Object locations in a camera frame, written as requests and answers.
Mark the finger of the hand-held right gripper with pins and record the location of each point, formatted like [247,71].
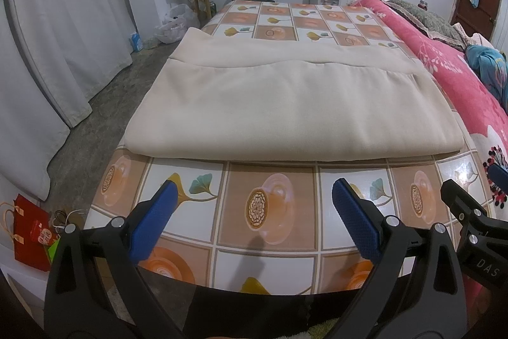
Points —
[499,178]
[460,200]

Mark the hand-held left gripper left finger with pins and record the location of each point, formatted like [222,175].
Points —
[154,220]

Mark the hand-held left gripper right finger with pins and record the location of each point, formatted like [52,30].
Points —
[357,220]

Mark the cream zip jacket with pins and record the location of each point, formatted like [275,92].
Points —
[285,104]

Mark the tile print tablecloth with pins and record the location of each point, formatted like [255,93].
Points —
[278,204]

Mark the pink floral blanket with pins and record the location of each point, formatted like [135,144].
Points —
[456,81]

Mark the green bag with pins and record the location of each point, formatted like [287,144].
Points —
[52,249]

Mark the blue crumpled cloth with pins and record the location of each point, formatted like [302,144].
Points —
[490,65]

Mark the green white shaggy rug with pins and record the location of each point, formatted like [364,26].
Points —
[325,331]

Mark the red paper bag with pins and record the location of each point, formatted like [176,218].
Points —
[27,239]

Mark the grey-green lace pillow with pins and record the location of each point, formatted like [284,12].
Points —
[432,23]

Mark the blue tissue packet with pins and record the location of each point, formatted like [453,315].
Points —
[136,42]

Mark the small dark jar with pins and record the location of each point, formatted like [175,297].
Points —
[423,4]

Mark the white plastic bag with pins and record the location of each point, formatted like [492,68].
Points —
[176,23]

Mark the white curtain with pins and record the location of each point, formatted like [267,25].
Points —
[59,45]

